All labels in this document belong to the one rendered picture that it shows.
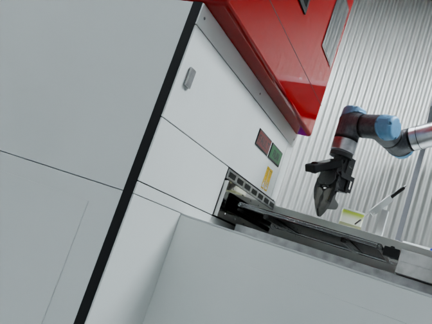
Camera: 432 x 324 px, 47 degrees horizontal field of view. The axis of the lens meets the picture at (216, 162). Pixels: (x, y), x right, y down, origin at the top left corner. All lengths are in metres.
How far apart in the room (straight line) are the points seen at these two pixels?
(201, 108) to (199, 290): 0.38
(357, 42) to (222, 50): 3.14
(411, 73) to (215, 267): 3.18
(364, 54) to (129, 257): 3.38
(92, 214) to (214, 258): 0.27
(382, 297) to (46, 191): 0.67
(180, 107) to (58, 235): 0.34
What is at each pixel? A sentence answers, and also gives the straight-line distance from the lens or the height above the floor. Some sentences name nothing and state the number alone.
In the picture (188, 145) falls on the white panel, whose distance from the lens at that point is 1.05.
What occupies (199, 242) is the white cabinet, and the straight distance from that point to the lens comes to 1.07.
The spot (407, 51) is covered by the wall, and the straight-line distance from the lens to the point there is 4.12.
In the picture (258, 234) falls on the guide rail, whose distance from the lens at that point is 1.31.
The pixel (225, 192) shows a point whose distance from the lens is 1.25.
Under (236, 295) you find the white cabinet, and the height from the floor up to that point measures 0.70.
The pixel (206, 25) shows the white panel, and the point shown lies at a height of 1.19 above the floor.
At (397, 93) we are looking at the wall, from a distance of 3.97.
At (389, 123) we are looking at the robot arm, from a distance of 1.53.
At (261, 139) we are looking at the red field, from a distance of 1.41.
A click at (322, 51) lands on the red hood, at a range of 1.63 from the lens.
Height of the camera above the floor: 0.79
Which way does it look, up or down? 9 degrees up
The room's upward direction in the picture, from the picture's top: 19 degrees clockwise
